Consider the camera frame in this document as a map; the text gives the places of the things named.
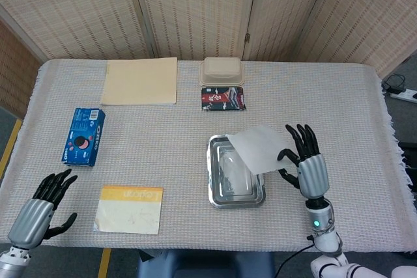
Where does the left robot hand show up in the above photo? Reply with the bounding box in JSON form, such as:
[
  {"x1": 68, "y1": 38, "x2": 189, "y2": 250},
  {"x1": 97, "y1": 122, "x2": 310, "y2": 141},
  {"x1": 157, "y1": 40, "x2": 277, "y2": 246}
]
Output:
[{"x1": 7, "y1": 169, "x2": 79, "y2": 249}]

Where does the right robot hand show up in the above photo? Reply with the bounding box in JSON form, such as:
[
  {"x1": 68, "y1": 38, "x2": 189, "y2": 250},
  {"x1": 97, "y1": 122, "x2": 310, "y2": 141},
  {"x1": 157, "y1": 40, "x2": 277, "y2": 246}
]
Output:
[{"x1": 276, "y1": 123, "x2": 330, "y2": 200}]

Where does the white paper sheet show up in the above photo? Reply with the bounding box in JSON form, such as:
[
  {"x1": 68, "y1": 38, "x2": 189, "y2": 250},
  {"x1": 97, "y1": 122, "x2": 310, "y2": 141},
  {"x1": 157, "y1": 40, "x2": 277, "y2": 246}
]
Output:
[{"x1": 226, "y1": 124, "x2": 300, "y2": 175}]

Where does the stainless steel rectangular tray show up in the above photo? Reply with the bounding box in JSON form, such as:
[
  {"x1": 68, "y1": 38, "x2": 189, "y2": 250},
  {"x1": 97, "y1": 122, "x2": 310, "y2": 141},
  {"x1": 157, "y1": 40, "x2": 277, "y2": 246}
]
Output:
[{"x1": 207, "y1": 133, "x2": 266, "y2": 210}]

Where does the beige manila paper folder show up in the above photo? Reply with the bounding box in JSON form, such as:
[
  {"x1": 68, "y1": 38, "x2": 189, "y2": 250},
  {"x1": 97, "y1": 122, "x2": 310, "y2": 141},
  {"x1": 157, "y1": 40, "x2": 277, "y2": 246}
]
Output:
[{"x1": 100, "y1": 57, "x2": 179, "y2": 107}]

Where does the blue Oreo cookie box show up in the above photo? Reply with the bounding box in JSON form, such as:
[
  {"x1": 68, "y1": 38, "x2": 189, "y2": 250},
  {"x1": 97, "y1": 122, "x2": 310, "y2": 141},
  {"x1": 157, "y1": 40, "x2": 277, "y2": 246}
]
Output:
[{"x1": 61, "y1": 107, "x2": 107, "y2": 167}]

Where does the yellow white Lexicon book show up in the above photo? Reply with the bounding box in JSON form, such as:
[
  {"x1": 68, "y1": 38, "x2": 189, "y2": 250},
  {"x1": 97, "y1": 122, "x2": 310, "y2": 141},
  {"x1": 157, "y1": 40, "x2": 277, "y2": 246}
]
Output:
[{"x1": 93, "y1": 186, "x2": 164, "y2": 235}]

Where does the dark patterned flat box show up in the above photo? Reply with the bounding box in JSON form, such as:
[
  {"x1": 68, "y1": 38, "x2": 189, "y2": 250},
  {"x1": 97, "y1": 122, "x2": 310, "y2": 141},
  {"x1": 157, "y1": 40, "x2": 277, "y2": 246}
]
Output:
[{"x1": 201, "y1": 86, "x2": 248, "y2": 112}]

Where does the white power strip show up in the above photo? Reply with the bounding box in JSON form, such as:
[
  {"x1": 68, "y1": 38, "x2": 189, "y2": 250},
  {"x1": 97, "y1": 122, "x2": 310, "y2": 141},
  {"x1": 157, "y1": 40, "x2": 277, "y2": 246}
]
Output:
[{"x1": 389, "y1": 88, "x2": 417, "y2": 103}]

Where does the white woven tablecloth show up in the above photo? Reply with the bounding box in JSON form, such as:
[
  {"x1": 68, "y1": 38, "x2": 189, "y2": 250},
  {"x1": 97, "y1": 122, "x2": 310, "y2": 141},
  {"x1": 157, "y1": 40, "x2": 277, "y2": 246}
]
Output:
[{"x1": 0, "y1": 59, "x2": 417, "y2": 253}]

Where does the beige plastic food container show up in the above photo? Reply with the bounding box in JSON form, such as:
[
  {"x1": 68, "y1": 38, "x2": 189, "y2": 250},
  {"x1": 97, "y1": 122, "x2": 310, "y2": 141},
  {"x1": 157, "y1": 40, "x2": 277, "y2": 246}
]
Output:
[{"x1": 199, "y1": 57, "x2": 247, "y2": 89}]

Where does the woven bamboo folding screen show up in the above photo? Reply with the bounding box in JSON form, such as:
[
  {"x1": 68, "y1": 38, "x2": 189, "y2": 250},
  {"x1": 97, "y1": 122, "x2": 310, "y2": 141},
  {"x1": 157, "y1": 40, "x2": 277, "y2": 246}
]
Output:
[{"x1": 0, "y1": 0, "x2": 417, "y2": 119}]

